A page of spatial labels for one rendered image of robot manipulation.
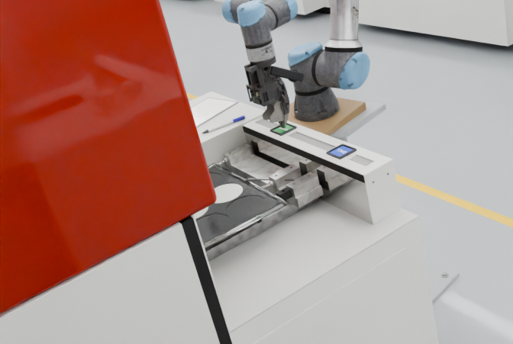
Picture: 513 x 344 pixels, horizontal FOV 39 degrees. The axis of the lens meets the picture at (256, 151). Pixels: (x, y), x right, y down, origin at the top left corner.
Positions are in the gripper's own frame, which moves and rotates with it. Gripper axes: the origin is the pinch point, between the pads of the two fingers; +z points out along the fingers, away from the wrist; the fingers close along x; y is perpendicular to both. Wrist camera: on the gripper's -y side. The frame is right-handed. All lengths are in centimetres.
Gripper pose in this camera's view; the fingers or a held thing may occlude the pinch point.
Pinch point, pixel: (284, 122)
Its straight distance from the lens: 205.1
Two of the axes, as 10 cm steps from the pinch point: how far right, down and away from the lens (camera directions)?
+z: 2.3, 8.8, 4.2
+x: 5.4, 2.5, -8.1
